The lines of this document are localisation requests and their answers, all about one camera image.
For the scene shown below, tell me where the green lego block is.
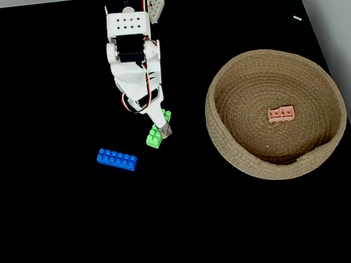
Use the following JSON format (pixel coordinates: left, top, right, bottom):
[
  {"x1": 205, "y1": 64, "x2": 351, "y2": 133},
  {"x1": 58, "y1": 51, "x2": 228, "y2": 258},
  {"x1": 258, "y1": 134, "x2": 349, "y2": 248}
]
[{"x1": 141, "y1": 107, "x2": 177, "y2": 151}]

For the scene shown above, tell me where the blue lego block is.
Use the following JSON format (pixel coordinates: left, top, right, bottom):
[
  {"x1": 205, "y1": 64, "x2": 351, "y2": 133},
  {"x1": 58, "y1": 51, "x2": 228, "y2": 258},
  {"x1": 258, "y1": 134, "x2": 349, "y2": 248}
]
[{"x1": 94, "y1": 143, "x2": 140, "y2": 177}]

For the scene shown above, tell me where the pink lego block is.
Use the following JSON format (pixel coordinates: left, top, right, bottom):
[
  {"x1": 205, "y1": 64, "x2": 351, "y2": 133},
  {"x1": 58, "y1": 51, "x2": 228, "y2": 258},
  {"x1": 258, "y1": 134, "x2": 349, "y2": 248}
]
[{"x1": 266, "y1": 104, "x2": 297, "y2": 126}]

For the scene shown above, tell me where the red white black cable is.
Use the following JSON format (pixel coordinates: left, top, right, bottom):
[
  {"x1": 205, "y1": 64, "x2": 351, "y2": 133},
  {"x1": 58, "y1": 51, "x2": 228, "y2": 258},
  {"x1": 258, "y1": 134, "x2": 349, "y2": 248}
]
[{"x1": 116, "y1": 64, "x2": 157, "y2": 117}]

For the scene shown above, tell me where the woven rope basket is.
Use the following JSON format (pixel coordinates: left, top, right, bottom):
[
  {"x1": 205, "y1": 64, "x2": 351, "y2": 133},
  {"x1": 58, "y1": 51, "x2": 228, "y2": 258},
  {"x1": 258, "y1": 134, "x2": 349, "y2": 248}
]
[{"x1": 196, "y1": 37, "x2": 351, "y2": 191}]

